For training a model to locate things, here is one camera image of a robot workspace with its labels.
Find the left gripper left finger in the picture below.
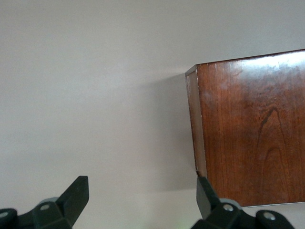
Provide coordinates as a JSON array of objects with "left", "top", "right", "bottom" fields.
[{"left": 0, "top": 176, "right": 90, "bottom": 229}]

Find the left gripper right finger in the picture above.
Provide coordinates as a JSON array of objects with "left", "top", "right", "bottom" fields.
[{"left": 192, "top": 177, "right": 294, "bottom": 229}]

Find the dark red-brown wooden cabinet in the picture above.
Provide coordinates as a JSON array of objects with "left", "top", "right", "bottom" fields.
[{"left": 185, "top": 49, "right": 305, "bottom": 208}]

